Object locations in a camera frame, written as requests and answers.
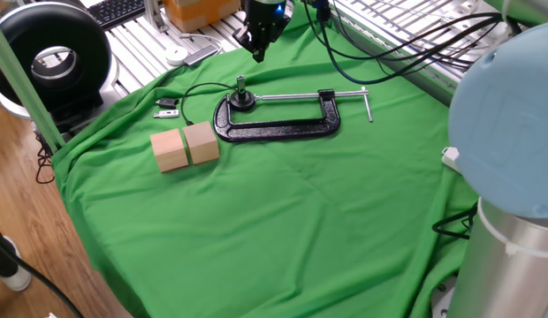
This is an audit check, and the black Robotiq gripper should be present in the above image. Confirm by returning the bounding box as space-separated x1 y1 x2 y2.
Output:
232 0 294 64

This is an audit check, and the round black docking station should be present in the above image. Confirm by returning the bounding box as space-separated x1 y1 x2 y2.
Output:
179 82 257 127

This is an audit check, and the flat silver device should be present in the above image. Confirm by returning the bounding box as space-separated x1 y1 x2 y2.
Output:
183 43 220 67

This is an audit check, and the orange cardboard box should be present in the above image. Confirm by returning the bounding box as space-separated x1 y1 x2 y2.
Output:
162 0 242 34

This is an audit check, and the white round puck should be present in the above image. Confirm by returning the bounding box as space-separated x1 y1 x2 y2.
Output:
164 45 190 68

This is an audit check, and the black metal C-clamp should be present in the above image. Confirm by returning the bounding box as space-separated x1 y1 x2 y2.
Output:
211 86 375 143

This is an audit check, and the light wooden block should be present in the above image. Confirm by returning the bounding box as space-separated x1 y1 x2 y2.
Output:
149 128 190 174
182 120 221 166

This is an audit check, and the black computer keyboard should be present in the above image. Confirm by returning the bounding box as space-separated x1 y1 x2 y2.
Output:
86 0 148 30

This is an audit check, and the green cloth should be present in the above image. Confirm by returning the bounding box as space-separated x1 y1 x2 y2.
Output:
51 2 481 318

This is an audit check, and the silver mounting plate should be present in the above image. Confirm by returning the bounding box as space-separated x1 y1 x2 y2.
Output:
440 0 512 52

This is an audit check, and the white power strip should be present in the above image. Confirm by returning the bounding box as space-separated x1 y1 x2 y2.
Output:
440 146 462 175

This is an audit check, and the dark trouser leg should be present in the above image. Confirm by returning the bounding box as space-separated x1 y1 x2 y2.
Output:
0 223 19 279

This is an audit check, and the white shoe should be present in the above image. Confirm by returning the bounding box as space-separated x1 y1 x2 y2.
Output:
0 235 34 292

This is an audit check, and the thin white cable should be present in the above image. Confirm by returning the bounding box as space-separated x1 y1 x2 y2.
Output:
179 32 225 55

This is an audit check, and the aluminium bracket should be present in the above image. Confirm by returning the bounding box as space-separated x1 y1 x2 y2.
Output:
142 0 170 33

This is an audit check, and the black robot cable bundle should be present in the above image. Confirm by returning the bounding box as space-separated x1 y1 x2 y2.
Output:
301 0 525 86

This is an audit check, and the green frame pole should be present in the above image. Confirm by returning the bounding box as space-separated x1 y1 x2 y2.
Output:
0 17 66 155

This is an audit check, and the large black ring fan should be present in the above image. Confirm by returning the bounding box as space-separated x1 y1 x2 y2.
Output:
0 1 120 133

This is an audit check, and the thin black hanging cable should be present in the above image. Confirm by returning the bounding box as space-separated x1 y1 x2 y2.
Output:
34 131 57 186

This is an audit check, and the black cable with metal connector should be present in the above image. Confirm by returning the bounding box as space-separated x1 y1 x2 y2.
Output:
431 206 478 241

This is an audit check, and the thick black floor cable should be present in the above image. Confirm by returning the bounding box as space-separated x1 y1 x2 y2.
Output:
0 229 86 318

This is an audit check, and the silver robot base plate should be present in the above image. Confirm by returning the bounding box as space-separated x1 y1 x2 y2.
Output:
430 276 456 318

